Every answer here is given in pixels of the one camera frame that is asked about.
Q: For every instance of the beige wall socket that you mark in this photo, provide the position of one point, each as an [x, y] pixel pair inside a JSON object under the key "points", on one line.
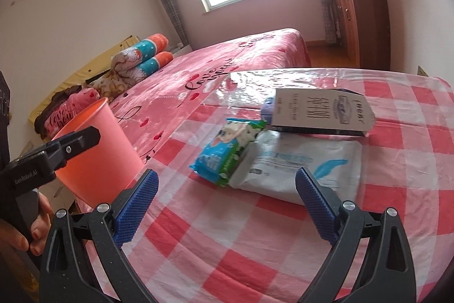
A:
{"points": [[422, 71]]}

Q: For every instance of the bed with pink bedspread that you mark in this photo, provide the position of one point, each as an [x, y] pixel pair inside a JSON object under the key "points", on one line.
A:
{"points": [[212, 65]]}

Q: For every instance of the floral pillow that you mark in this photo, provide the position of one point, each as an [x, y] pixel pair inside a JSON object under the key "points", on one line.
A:
{"points": [[106, 84]]}

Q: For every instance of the red checked tablecloth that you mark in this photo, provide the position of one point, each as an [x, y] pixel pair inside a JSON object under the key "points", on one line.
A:
{"points": [[230, 253]]}

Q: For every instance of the orange plastic bucket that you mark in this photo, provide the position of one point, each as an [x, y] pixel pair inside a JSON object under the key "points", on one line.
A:
{"points": [[103, 154]]}

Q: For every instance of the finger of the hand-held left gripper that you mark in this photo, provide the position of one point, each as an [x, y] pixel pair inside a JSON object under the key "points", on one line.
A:
{"points": [[76, 145]]}

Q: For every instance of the person's left hand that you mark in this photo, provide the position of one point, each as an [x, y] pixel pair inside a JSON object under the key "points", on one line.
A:
{"points": [[40, 225]]}

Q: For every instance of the small white nightstand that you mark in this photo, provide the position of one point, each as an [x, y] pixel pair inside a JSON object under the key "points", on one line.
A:
{"points": [[182, 48]]}

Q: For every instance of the wooden cabinet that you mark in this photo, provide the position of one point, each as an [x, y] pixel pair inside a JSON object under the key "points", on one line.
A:
{"points": [[369, 22]]}

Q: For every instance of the blue cartoon wipes pack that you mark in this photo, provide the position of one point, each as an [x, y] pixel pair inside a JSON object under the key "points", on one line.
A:
{"points": [[220, 155]]}

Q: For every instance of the dark brown cloth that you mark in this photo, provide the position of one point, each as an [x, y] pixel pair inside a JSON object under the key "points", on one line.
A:
{"points": [[65, 95]]}

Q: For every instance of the large white wipes pack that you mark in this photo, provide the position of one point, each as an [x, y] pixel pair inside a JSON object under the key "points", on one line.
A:
{"points": [[283, 164]]}

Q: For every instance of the pink printed pillow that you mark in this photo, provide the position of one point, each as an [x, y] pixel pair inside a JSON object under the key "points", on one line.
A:
{"points": [[60, 118]]}

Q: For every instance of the purple cartoon tissue pack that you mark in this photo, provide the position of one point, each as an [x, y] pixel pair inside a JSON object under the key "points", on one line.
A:
{"points": [[267, 107]]}

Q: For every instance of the yellow headboard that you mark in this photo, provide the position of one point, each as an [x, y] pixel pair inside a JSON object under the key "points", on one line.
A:
{"points": [[95, 63]]}

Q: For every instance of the folded cartoon quilt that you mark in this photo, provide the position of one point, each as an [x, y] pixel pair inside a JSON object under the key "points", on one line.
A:
{"points": [[142, 54]]}

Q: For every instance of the white milk carton black side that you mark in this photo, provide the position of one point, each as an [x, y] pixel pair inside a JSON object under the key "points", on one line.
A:
{"points": [[315, 111]]}

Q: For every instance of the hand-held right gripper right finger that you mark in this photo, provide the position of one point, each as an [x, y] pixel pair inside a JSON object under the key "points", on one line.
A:
{"points": [[317, 207]]}

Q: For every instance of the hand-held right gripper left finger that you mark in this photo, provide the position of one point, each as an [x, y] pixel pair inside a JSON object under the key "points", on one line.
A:
{"points": [[136, 207]]}

